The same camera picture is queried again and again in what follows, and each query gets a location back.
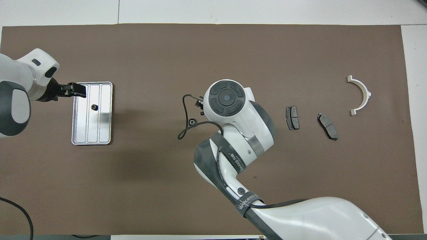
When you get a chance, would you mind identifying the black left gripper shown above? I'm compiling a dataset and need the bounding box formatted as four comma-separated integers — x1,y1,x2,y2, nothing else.
41,77,87,102

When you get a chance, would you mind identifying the silver metal tray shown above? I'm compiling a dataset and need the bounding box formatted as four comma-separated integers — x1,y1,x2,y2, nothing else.
71,82,113,145

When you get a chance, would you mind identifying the brown table mat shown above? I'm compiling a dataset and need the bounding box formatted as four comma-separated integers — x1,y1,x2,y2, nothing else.
0,23,424,235

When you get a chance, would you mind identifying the dark grey brake pad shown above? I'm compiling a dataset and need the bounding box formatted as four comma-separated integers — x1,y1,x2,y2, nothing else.
317,113,338,141
286,106,300,130

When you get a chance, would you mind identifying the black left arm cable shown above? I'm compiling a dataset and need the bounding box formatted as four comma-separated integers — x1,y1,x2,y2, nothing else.
0,197,34,240

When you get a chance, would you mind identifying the white semicircular bracket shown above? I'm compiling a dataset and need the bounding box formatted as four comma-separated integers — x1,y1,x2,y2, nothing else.
347,75,371,116

